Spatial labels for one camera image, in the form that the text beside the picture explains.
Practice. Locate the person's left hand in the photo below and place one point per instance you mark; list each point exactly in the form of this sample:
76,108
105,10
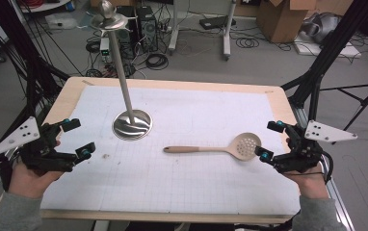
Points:
28,183

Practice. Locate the person's right hand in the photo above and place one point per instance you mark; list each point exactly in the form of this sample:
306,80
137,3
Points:
310,184

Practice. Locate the small power supply box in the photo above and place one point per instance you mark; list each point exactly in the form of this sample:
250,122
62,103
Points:
104,46

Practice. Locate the white stand leg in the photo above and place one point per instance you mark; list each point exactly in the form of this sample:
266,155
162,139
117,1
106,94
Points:
226,38
173,35

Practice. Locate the black tripod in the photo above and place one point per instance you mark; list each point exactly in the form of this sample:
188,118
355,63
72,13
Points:
365,101

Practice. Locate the black computer tower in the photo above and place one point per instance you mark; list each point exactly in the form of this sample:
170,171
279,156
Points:
146,27

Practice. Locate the white foam board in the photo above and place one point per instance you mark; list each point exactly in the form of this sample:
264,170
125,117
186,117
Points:
326,49

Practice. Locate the beige slotted spoon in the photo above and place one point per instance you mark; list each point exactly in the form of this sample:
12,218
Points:
243,147

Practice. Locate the black frame strut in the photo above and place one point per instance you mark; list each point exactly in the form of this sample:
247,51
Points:
15,35
326,51

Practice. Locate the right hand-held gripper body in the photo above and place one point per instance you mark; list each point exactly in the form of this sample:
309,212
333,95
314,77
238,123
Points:
301,154

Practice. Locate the flat black device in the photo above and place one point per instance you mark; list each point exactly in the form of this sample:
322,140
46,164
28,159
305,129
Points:
217,22

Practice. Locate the tall metal utensil stand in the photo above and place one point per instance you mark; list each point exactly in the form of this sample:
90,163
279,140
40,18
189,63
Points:
132,126

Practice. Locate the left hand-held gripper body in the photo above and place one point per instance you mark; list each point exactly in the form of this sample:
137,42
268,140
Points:
28,134

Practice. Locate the clear plastic bag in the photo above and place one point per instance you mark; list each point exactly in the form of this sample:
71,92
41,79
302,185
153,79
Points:
61,20

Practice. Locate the grey bag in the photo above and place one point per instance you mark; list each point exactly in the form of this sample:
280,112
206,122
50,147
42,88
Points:
321,27

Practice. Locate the white grid mat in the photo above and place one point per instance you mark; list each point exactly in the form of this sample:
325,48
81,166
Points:
172,179

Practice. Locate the cardboard box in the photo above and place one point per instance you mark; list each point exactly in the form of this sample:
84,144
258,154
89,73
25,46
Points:
281,22

